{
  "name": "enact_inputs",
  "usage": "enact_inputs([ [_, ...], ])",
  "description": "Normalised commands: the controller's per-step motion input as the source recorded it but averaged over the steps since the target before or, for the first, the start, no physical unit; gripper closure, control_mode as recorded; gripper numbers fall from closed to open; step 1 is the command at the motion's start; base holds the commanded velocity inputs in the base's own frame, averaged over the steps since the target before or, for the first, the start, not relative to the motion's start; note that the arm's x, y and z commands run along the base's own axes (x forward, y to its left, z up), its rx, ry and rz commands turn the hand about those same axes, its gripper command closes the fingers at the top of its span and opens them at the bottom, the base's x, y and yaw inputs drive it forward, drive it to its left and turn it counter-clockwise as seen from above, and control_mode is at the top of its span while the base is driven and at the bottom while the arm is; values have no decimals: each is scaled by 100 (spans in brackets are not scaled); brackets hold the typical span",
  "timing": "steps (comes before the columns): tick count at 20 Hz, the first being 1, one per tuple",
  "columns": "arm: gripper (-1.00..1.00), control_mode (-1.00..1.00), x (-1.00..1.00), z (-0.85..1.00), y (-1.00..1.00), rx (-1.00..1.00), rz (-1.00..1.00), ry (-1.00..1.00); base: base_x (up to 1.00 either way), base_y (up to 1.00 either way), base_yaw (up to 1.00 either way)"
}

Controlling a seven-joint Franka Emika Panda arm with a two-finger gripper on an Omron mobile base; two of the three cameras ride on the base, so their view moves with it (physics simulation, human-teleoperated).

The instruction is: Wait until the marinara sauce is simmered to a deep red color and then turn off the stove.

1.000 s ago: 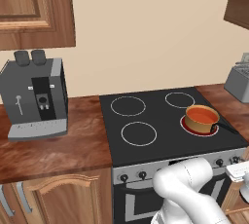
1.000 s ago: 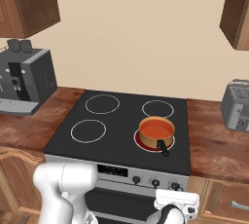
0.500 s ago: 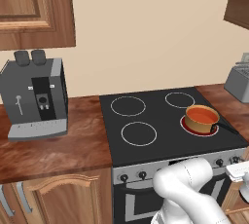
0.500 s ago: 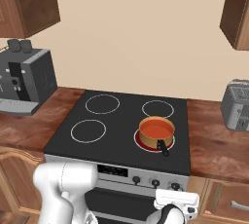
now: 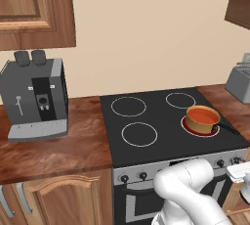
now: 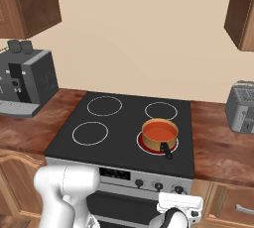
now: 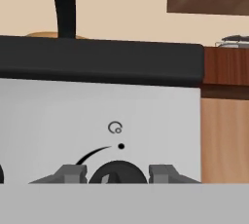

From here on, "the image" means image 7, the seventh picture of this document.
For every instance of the black stove knob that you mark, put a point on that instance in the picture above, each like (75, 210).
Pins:
(1, 174)
(118, 172)

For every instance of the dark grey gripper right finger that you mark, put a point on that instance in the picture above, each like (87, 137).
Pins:
(161, 173)

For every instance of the grey metal utensil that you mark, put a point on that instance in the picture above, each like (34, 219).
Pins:
(235, 40)

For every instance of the white stove with black hob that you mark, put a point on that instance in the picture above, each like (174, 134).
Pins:
(97, 72)

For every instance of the light wood cupboard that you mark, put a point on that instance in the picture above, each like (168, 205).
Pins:
(225, 140)

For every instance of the tan wooden pan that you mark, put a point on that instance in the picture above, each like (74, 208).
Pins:
(42, 34)

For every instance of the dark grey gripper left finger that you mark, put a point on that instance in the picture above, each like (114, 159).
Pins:
(73, 173)

